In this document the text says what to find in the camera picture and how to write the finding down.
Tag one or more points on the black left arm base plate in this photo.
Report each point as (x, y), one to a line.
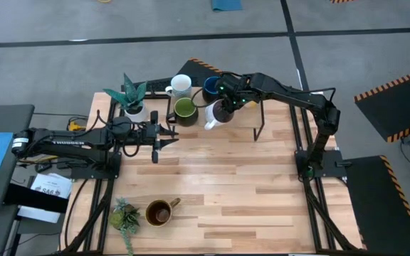
(94, 173)

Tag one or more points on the printed paper sheet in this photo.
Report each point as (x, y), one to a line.
(50, 186)

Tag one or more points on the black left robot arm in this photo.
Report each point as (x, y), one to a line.
(66, 144)

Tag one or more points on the white mug pink inside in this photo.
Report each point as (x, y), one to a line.
(210, 115)

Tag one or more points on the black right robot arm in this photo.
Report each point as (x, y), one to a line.
(297, 96)

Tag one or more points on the grey desk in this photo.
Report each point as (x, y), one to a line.
(9, 117)

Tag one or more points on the plain white paper sheet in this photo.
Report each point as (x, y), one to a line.
(37, 214)

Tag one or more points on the black mat hazard striped edge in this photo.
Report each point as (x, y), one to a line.
(199, 71)
(397, 106)
(379, 213)

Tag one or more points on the olive teal glazed mug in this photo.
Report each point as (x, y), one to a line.
(158, 213)

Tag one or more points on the snake plant in white pot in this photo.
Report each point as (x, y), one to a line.
(132, 96)

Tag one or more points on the white lattice patterned mug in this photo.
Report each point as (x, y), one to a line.
(181, 85)

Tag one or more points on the dark blue mug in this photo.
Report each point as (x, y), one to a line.
(209, 90)

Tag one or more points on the black aluminium table frame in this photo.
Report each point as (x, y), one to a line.
(293, 124)

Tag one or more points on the yellow plug connector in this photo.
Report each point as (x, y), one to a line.
(74, 127)

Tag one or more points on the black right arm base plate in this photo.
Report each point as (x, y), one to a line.
(333, 165)

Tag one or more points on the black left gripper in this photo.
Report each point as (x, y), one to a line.
(142, 137)

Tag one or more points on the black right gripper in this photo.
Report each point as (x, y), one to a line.
(233, 89)

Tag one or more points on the blue floor mat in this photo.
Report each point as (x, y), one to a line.
(226, 5)

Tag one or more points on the small succulent plant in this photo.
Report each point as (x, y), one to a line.
(124, 217)

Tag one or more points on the dark green mug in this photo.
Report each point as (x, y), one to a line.
(185, 110)

